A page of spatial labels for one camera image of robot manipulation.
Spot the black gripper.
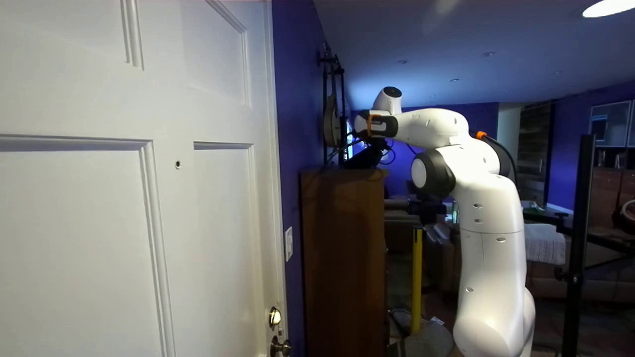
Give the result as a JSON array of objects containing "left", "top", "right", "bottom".
[{"left": 359, "top": 133, "right": 389, "bottom": 153}]

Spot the black head sock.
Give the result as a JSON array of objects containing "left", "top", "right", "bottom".
[{"left": 343, "top": 149, "right": 383, "bottom": 168}]

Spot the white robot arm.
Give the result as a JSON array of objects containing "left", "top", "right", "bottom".
[{"left": 353, "top": 87, "right": 535, "bottom": 357}]

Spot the brown wooden shelf cabinet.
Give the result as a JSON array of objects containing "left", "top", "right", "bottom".
[{"left": 301, "top": 170, "right": 385, "bottom": 357}]

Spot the brass door knob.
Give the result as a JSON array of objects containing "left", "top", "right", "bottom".
[{"left": 268, "top": 305, "right": 283, "bottom": 329}]

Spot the yellow pole stand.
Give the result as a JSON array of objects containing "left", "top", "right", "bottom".
[{"left": 404, "top": 228, "right": 452, "bottom": 357}]

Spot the black tripod stand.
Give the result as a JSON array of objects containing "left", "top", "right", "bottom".
[{"left": 557, "top": 133, "right": 635, "bottom": 357}]

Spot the white panel door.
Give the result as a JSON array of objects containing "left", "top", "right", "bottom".
[{"left": 0, "top": 0, "right": 285, "bottom": 357}]

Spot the ceiling light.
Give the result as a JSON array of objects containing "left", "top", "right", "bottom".
[{"left": 581, "top": 0, "right": 635, "bottom": 20}]

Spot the black wall hanging rack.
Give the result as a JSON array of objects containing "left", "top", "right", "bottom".
[{"left": 317, "top": 45, "right": 347, "bottom": 166}]

